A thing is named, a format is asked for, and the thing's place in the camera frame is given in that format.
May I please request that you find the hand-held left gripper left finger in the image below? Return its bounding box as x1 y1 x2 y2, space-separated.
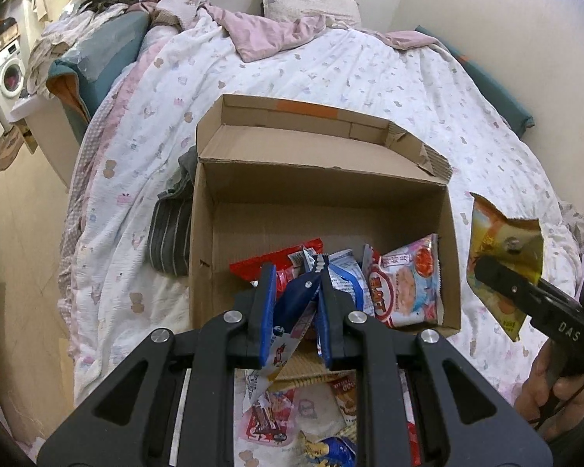
38 263 278 467

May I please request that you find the golden yellow snack packet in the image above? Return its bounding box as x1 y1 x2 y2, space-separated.
467 192 545 342

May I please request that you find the red snack packet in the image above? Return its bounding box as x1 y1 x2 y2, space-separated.
230 237 325 285

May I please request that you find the pile of snack packets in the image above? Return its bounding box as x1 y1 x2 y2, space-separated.
234 350 422 467

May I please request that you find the blue white snack packet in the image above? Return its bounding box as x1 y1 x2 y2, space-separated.
328 248 376 317

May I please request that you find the cardboard piece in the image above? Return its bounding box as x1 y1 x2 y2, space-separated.
0 124 35 181

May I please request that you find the teal padded bed rail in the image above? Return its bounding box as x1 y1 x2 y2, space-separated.
413 24 535 130
46 10 151 130

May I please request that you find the white washing machine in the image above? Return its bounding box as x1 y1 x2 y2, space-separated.
0 41 27 108

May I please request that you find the person's right hand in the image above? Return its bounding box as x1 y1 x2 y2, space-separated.
513 343 584 441

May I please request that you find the brown cardboard box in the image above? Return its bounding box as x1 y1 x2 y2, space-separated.
189 93 463 339

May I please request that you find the grey striped cloth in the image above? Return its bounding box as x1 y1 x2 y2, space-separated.
148 146 198 278

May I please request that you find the dark blue snack packet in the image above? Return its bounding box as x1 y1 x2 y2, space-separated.
260 246 332 383

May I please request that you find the small white table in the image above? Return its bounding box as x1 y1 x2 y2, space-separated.
7 95 86 190

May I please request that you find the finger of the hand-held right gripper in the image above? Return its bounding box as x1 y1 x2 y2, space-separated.
473 254 546 305

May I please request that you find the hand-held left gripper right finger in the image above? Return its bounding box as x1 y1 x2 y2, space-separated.
316 269 553 467

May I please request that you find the patterned cloth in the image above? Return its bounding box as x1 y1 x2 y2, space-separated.
557 199 584 254

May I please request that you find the pink blue snack packet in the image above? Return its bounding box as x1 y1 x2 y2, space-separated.
367 233 443 328

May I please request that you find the pink blanket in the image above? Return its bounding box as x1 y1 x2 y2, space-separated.
204 2 439 64

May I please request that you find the beige pillow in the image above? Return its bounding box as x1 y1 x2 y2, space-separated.
260 0 361 25

